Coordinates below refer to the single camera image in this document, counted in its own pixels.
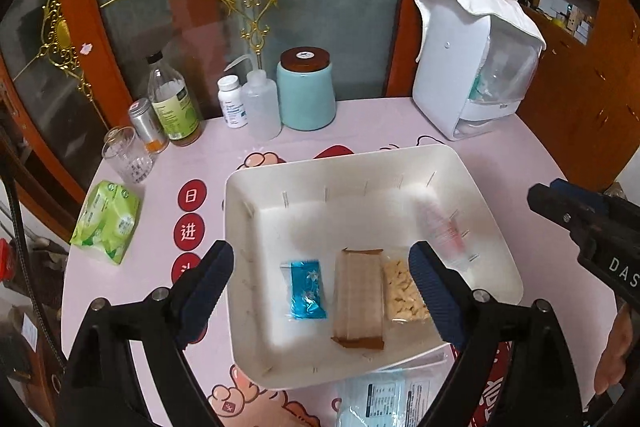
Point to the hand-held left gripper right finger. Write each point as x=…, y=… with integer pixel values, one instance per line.
x=432, y=292

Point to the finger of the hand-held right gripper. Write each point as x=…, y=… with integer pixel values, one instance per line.
x=555, y=207
x=580, y=193

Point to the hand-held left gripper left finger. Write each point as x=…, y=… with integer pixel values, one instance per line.
x=207, y=287

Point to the clear red-print snack packet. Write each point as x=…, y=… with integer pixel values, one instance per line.
x=445, y=229

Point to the white plastic bin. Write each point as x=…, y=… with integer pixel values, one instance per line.
x=350, y=207

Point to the light blue labelled bag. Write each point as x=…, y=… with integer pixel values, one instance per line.
x=380, y=399

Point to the person's right hand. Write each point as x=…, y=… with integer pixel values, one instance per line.
x=614, y=352

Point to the yellow cracker snack packet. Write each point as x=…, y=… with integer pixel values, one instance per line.
x=400, y=292

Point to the brown wafer packet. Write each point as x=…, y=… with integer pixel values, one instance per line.
x=357, y=302

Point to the blue snack packet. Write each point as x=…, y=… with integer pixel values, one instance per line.
x=304, y=289

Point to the wooden shelf cabinet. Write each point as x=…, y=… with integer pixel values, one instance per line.
x=590, y=97

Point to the green tissue pack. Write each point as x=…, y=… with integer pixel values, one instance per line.
x=107, y=222

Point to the clear glass cup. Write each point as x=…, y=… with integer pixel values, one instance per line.
x=127, y=157

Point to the white countertop appliance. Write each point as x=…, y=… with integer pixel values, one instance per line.
x=450, y=67

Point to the silver metal can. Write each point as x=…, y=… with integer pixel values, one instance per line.
x=145, y=122

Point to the glass bottle with green label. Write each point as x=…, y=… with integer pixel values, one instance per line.
x=175, y=107

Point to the white pill bottle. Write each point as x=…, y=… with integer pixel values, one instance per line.
x=232, y=104

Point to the translucent squeeze wash bottle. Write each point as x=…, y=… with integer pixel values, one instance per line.
x=262, y=107

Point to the red-lid jar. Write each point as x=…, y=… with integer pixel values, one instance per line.
x=4, y=259

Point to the teal canister with brown lid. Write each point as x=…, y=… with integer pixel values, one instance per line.
x=306, y=92

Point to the wooden glass door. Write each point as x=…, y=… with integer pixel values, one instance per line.
x=40, y=107
x=350, y=7

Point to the small gold door ornament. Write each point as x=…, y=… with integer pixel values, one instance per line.
x=62, y=32

